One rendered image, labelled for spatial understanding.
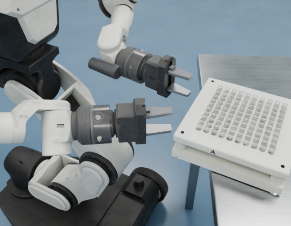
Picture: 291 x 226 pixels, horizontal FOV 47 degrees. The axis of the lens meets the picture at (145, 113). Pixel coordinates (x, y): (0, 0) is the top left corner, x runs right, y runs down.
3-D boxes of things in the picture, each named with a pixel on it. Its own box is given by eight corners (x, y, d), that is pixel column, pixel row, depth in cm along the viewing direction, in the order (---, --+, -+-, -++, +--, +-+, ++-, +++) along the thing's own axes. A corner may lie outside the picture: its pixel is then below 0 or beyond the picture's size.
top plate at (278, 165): (302, 108, 82) (305, 102, 80) (286, 181, 65) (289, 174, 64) (208, 82, 90) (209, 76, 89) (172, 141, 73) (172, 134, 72)
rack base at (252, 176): (297, 123, 85) (299, 116, 83) (279, 196, 69) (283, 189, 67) (205, 97, 93) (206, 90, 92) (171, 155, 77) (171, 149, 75)
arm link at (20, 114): (74, 100, 74) (12, 97, 66) (77, 140, 73) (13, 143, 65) (63, 104, 79) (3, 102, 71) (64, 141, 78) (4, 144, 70)
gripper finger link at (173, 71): (187, 81, 83) (166, 73, 86) (193, 76, 85) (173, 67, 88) (188, 76, 82) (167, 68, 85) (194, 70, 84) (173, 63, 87)
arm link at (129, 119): (143, 87, 75) (90, 90, 74) (147, 115, 68) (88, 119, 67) (143, 127, 83) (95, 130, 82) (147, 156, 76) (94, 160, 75)
